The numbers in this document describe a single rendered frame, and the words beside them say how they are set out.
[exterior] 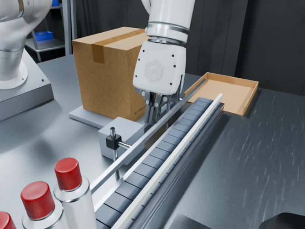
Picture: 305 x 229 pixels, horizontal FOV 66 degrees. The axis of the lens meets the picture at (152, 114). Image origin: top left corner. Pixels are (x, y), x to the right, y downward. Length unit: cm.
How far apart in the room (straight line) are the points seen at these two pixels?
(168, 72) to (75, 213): 29
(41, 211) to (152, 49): 34
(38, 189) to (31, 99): 80
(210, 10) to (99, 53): 229
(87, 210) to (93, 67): 56
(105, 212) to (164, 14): 42
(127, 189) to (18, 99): 66
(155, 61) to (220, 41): 233
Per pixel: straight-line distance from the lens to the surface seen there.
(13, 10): 80
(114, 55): 78
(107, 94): 86
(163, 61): 48
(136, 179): 61
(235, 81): 128
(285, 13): 276
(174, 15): 48
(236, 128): 92
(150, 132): 62
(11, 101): 108
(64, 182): 36
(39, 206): 34
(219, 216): 62
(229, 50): 278
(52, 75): 146
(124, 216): 50
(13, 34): 91
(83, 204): 39
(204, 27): 304
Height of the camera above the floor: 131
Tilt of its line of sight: 30 degrees down
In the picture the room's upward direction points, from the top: straight up
